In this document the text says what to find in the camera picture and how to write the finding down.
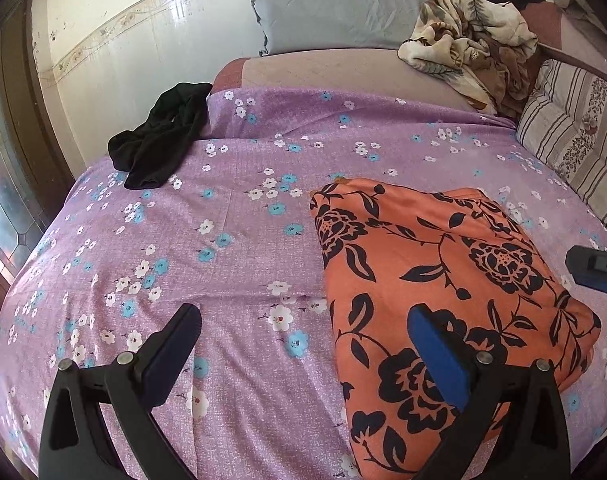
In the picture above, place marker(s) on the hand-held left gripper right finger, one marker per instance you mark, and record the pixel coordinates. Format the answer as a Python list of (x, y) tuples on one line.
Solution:
[(433, 355)]

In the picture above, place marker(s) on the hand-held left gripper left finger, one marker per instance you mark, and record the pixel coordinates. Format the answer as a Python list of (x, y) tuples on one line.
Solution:
[(171, 355)]

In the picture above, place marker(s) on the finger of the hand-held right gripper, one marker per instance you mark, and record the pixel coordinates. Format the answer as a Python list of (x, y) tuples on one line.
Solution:
[(596, 267)]

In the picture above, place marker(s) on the orange black floral garment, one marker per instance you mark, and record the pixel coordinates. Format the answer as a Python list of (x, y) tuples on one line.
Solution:
[(408, 260)]

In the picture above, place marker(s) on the purple floral bedsheet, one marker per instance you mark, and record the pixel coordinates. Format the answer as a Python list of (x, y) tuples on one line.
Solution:
[(208, 260)]

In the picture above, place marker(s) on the striped floral pillow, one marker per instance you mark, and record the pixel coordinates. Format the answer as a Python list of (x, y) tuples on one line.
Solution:
[(573, 120)]

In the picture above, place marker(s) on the wooden stained glass door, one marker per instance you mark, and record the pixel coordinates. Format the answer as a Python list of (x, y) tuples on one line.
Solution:
[(8, 160)]

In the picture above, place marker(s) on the beige floral blanket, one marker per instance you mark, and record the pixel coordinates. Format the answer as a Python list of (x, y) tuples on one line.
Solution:
[(463, 45)]

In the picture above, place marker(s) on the pink brown mattress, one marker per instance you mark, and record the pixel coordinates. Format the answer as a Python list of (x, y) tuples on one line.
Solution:
[(333, 70)]

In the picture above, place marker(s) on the grey pillow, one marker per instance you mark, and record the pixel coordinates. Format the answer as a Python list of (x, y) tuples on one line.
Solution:
[(333, 10)]

